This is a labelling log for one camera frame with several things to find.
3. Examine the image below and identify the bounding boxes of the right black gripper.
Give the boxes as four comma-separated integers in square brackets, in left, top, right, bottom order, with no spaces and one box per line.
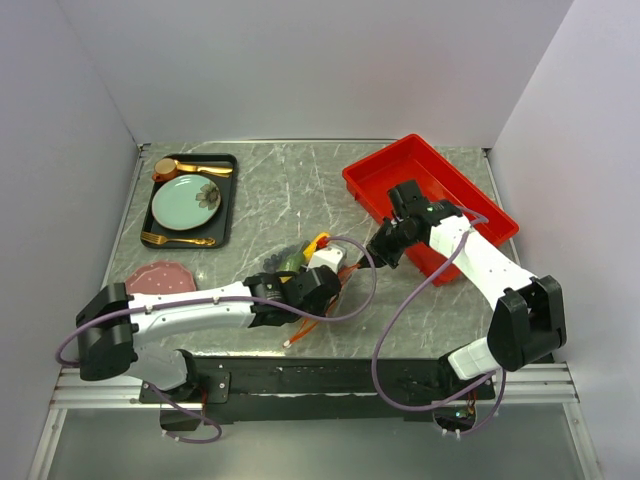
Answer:
[356,217,420,270]

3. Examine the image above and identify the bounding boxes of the green fake mango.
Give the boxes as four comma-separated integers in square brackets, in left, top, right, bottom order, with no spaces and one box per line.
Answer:
[278,252,307,273]

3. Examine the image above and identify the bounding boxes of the yellow fake banana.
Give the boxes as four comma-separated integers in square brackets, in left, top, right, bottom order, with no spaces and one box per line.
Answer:
[302,232,330,262]

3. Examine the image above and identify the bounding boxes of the clear zip top bag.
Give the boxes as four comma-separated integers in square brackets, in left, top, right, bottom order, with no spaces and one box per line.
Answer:
[252,232,360,348]

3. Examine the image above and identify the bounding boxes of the dark fake grapes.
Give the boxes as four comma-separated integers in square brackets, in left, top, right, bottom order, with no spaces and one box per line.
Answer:
[263,252,286,273]

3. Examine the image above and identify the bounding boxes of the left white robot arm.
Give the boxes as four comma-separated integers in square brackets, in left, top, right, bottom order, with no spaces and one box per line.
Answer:
[76,265,341,402]

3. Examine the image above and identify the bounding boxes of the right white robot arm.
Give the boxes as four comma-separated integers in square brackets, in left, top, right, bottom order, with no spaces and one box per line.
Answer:
[360,199,567,398]

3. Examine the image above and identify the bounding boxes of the red plastic bin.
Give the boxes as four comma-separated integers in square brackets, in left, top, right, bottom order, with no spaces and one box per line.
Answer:
[341,133,520,289]

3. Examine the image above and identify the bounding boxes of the black serving tray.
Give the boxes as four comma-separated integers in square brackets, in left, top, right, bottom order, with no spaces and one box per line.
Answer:
[140,153,239,250]

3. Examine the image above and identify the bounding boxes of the pink dotted plate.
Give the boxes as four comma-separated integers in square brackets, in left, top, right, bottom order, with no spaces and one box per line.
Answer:
[125,261,197,295]

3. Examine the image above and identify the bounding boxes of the gold spoon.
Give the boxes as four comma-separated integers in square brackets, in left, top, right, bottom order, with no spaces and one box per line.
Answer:
[174,160,233,178]

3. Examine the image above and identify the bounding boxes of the teal flower plate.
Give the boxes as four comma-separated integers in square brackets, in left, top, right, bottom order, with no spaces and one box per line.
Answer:
[151,174,222,231]

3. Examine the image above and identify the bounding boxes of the gold fork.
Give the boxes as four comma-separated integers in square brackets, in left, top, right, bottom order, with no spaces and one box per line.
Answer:
[140,232,216,247]

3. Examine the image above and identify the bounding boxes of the small brown cup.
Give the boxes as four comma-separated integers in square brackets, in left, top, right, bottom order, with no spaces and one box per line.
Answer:
[152,158,178,183]

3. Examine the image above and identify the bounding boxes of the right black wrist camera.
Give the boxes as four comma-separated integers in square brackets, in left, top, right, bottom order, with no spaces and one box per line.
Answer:
[387,180,431,220]

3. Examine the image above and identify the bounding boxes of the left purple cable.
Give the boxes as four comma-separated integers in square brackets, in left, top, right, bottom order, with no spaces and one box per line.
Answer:
[53,234,379,445]

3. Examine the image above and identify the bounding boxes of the purple cable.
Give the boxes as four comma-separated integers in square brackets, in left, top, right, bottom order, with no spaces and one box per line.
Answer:
[53,234,379,445]
[372,207,507,436]

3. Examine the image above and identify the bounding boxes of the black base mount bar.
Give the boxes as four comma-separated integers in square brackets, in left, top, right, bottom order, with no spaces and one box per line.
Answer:
[167,357,467,425]

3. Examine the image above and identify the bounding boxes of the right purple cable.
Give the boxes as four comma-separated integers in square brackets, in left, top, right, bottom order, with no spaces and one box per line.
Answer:
[372,207,507,436]

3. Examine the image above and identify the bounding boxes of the aluminium frame rail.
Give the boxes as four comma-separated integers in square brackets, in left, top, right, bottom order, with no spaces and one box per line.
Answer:
[49,364,581,409]

